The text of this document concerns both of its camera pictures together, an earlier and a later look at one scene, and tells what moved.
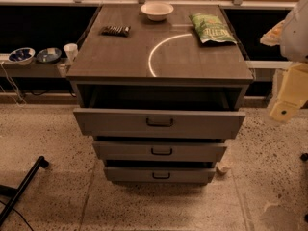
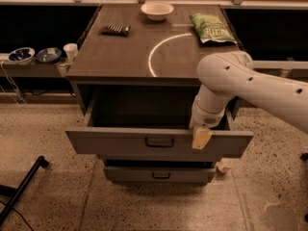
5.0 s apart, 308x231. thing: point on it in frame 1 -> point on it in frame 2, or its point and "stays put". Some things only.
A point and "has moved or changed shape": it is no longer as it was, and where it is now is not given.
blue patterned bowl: [21, 56] stays put
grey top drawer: [158, 123] has moved or changed shape
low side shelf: [34, 68] stays put
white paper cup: [70, 49] stays put
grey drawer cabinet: [162, 89] stays put
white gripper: [295, 38] -> [205, 117]
